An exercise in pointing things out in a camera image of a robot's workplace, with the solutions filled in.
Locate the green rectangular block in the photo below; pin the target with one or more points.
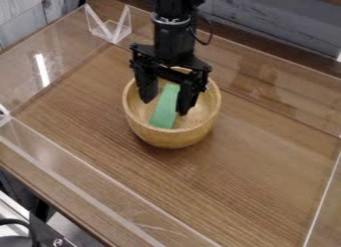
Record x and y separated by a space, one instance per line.
163 115

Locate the brown wooden bowl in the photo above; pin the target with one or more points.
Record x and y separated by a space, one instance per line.
190 128

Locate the clear acrylic tray wall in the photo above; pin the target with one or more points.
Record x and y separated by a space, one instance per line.
115 185

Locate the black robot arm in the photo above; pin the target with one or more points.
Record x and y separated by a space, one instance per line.
173 9

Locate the clear acrylic corner bracket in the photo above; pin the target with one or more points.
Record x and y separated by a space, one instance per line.
110 30

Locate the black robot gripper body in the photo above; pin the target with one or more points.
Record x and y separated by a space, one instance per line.
170 56

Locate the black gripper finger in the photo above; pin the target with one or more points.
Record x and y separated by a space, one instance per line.
186 96
147 84

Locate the black metal table bracket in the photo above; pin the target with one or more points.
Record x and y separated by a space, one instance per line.
47 237

